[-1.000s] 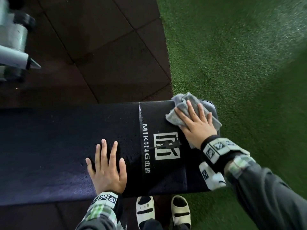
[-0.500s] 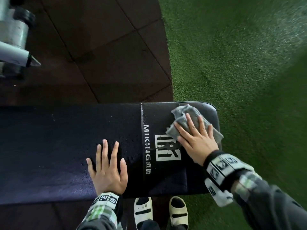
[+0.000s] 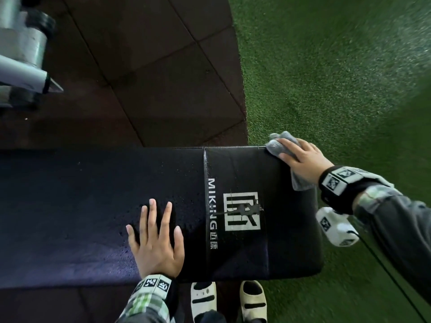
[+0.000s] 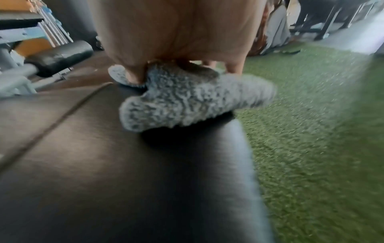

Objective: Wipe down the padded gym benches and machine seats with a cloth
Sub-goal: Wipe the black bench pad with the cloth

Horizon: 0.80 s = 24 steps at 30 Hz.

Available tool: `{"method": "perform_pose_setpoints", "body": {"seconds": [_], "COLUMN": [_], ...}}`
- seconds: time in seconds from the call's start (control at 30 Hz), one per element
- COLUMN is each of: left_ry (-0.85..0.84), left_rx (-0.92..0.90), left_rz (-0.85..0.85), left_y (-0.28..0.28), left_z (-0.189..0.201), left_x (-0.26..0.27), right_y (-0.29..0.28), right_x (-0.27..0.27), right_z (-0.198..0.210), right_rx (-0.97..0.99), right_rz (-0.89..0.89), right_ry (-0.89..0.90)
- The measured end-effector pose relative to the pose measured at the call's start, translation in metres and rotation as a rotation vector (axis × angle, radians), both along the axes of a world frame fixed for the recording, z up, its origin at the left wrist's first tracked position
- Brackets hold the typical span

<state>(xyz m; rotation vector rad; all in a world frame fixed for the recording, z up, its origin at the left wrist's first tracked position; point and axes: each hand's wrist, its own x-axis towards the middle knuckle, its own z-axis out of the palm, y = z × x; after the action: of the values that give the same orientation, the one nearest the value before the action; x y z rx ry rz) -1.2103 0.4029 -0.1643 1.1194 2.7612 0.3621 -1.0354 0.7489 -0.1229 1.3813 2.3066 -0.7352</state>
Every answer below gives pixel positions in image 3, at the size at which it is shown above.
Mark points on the black padded bench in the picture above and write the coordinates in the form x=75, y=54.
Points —
x=84, y=215

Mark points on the cream foam slipper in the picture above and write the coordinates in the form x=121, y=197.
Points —
x=203, y=299
x=252, y=302

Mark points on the grey cleaning cloth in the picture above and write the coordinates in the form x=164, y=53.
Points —
x=276, y=146

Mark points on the right marker wristband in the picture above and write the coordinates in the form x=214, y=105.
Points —
x=340, y=185

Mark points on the left marker wristband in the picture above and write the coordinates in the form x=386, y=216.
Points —
x=155, y=284

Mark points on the grey gym machine frame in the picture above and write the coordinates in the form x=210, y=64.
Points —
x=23, y=47

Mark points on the person's right forearm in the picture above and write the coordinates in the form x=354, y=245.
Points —
x=400, y=232

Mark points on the person's right hand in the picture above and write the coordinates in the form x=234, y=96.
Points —
x=308, y=161

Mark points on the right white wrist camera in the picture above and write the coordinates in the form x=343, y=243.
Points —
x=336, y=228

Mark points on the person's left hand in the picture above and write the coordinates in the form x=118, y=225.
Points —
x=158, y=248

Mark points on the marker wristband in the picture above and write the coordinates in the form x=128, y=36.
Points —
x=340, y=185
x=155, y=284

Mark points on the person's dark trousers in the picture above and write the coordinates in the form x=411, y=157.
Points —
x=213, y=317

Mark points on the person's left forearm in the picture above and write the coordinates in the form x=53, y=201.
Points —
x=144, y=309

